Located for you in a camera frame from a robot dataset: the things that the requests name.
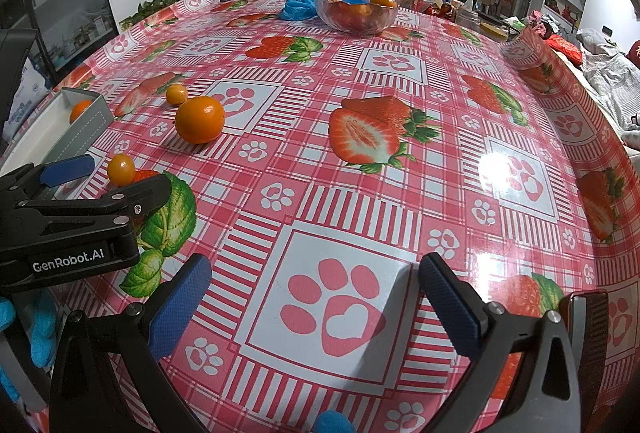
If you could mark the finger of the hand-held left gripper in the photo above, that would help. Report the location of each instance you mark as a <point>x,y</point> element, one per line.
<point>67,169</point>
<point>147,193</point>

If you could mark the grey tray with white inside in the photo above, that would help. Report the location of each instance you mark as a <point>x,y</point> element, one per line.
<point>85,133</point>

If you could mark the small yellow tomato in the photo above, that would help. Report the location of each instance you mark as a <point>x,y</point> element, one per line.
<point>176,94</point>

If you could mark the grey striped cloth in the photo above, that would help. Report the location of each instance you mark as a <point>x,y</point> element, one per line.
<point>612,73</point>

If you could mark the white printed sack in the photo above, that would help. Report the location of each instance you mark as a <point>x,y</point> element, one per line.
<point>22,98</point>

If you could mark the green leafy plant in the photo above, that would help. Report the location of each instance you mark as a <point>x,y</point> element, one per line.
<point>150,9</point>

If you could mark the blue plastic bag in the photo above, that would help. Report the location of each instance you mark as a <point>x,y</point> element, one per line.
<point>299,7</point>

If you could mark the round orange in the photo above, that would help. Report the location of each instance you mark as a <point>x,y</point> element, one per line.
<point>199,119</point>

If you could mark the orange in glass bowl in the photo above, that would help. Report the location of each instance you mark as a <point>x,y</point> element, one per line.
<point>383,1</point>

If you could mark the small mandarin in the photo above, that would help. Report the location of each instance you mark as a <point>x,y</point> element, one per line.
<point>81,111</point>

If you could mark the glass bowl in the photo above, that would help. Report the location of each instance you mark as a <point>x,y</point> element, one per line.
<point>350,20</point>

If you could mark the person's left hand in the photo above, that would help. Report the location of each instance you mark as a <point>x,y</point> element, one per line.
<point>42,338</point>

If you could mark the person's right hand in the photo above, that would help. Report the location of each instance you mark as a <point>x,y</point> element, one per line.
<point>332,423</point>

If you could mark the orange-yellow tomato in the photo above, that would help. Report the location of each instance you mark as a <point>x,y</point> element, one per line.
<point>121,169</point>

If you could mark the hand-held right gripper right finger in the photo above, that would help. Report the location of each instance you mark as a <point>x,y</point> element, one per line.
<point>450,308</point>

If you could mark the strawberry print tablecloth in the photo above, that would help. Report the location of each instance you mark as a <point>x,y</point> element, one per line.
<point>350,193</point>

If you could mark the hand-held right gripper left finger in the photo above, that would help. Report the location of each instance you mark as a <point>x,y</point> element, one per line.
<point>180,308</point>

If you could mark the red cushion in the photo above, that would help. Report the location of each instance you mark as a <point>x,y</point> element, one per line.
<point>565,49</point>

